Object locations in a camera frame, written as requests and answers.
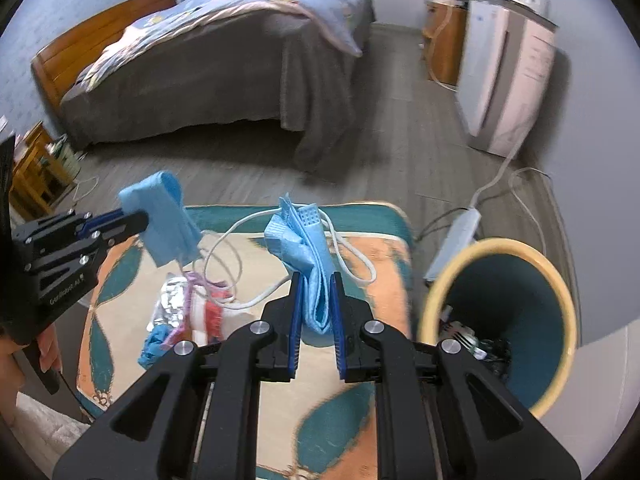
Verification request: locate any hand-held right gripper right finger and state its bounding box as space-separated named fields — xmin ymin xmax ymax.
xmin=327 ymin=272 xmax=583 ymax=480

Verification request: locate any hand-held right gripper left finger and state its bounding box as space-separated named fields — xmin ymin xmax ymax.
xmin=52 ymin=271 xmax=306 ymax=480

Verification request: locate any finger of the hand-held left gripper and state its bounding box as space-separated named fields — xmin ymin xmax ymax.
xmin=75 ymin=208 xmax=127 ymax=237
xmin=91 ymin=211 xmax=151 ymax=252

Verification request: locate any blue face mask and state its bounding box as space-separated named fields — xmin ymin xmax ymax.
xmin=264 ymin=196 xmax=337 ymax=337
xmin=119 ymin=171 xmax=202 ymax=268

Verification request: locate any black plastic bag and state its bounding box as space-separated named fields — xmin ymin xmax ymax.
xmin=477 ymin=337 xmax=512 ymax=379

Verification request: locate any yellow-rimmed teal trash bin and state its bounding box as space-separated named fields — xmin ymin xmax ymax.
xmin=417 ymin=238 xmax=579 ymax=421

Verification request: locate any person's left hand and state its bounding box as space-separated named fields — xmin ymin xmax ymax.
xmin=31 ymin=322 xmax=64 ymax=375

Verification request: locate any white red paper wrapper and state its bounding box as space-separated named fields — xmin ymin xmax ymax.
xmin=192 ymin=300 xmax=252 ymax=344

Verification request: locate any teal orange patterned mat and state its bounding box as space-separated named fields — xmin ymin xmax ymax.
xmin=75 ymin=202 xmax=417 ymax=480

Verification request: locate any wooden nightstand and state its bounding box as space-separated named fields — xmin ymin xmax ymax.
xmin=10 ymin=120 xmax=82 ymax=219

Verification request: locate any pink red packet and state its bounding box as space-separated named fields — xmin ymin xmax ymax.
xmin=166 ymin=270 xmax=237 ymax=347

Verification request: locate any silver foil wrapper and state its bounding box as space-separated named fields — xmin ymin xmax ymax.
xmin=149 ymin=274 xmax=194 ymax=334

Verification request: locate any white power strip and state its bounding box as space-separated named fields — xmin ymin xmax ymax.
xmin=424 ymin=208 xmax=484 ymax=282

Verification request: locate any white fleece garment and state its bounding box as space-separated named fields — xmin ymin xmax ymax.
xmin=9 ymin=392 xmax=94 ymax=467

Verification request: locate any bed with grey cover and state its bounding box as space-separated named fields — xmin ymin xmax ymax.
xmin=60 ymin=5 xmax=377 ymax=172

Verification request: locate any blue patterned quilt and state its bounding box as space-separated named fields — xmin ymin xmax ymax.
xmin=75 ymin=0 xmax=377 ymax=93

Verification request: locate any wooden cabinet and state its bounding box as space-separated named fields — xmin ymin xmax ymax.
xmin=422 ymin=0 xmax=469 ymax=87

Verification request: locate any white air purifier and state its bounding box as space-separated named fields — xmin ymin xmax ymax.
xmin=457 ymin=0 xmax=559 ymax=159

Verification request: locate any white floor cable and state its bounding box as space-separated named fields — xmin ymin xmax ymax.
xmin=69 ymin=174 xmax=99 ymax=207

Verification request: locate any white cord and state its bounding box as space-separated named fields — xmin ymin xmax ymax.
xmin=196 ymin=207 xmax=379 ymax=312

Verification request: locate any black cable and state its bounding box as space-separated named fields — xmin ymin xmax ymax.
xmin=414 ymin=205 xmax=472 ymax=242

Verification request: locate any wooden bed frame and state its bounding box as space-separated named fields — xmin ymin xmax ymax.
xmin=31 ymin=0 xmax=179 ymax=111

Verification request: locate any white purifier power cable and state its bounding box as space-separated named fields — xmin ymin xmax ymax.
xmin=469 ymin=125 xmax=552 ymax=262

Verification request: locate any white charging cable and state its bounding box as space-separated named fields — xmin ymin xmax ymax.
xmin=429 ymin=0 xmax=469 ymax=94

